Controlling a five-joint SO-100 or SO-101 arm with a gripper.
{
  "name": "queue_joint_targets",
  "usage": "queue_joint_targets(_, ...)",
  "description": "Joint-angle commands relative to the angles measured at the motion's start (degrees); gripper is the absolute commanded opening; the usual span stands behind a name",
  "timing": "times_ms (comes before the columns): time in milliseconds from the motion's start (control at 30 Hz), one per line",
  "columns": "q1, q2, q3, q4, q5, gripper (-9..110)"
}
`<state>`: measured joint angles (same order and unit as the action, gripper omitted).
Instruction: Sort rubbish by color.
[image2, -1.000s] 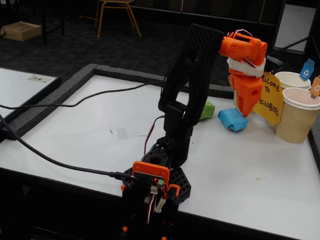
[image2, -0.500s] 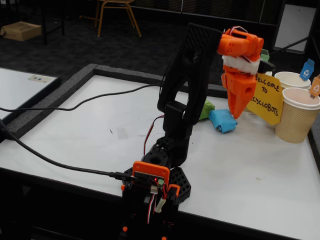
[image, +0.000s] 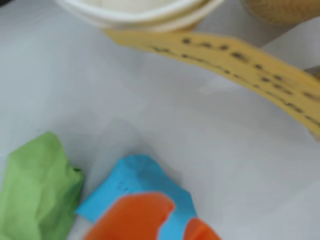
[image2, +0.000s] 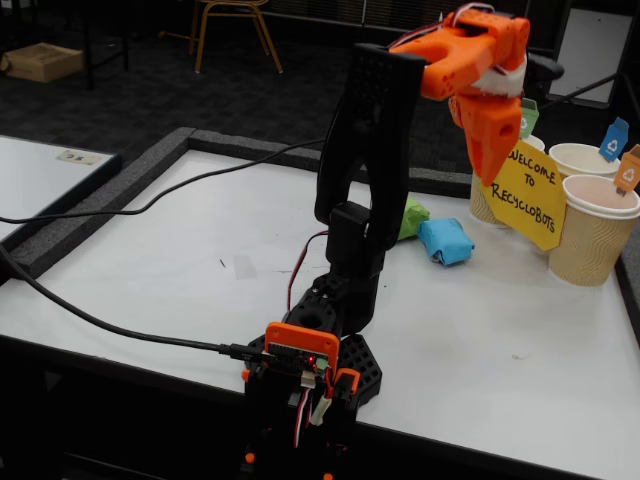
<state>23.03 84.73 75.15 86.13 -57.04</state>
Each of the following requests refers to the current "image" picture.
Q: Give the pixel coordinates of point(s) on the yellow handwritten welcome sign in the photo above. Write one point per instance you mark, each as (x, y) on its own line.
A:
(237, 60)

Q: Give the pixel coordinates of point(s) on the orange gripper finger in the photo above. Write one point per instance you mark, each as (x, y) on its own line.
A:
(132, 217)
(200, 231)

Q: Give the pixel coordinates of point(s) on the blue paper ball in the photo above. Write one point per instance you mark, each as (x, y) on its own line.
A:
(140, 175)

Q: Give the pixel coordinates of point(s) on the green crumpled paper ball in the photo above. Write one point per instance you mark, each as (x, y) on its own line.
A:
(37, 187)

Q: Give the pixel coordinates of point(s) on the ribbed beige paper cup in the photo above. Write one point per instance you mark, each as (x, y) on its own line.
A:
(280, 11)
(140, 12)

